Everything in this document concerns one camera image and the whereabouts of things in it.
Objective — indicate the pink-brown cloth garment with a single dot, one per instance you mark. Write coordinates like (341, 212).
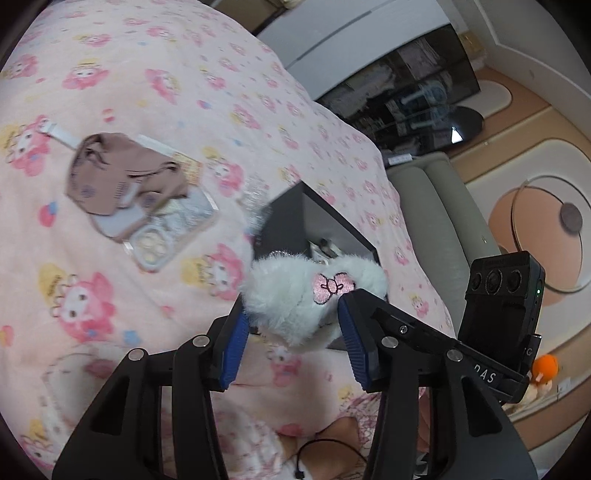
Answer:
(106, 180)

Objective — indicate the clear cartoon phone case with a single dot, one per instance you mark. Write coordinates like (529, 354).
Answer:
(184, 217)

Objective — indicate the white fluffy plush with bow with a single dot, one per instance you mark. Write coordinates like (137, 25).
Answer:
(286, 295)

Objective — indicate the black glass TV cabinet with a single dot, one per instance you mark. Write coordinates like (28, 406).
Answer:
(415, 92)

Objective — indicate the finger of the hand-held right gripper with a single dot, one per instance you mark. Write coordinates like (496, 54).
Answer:
(415, 330)

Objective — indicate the yellow printed card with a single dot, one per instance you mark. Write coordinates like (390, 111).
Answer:
(190, 171)

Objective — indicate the round glass side table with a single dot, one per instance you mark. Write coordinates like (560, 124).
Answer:
(570, 217)

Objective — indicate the orange plush toy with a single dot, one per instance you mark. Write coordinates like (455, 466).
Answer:
(545, 367)

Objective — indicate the white wall socket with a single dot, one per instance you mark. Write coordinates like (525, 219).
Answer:
(564, 386)

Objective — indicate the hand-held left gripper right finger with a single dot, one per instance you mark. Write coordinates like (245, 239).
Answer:
(353, 341)

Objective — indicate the person's printed pajama leg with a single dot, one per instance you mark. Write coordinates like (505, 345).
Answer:
(258, 434)

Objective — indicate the grey-beige sofa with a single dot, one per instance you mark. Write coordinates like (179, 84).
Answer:
(438, 230)

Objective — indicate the pink cartoon printed blanket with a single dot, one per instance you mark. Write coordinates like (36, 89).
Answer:
(138, 69)

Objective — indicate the black storage box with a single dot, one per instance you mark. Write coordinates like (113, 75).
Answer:
(286, 217)

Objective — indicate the white power strip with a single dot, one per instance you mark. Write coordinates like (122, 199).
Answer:
(399, 159)

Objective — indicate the clear crinkled plastic wrap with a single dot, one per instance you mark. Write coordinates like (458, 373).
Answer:
(254, 196)

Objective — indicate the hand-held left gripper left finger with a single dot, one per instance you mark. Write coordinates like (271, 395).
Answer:
(235, 344)

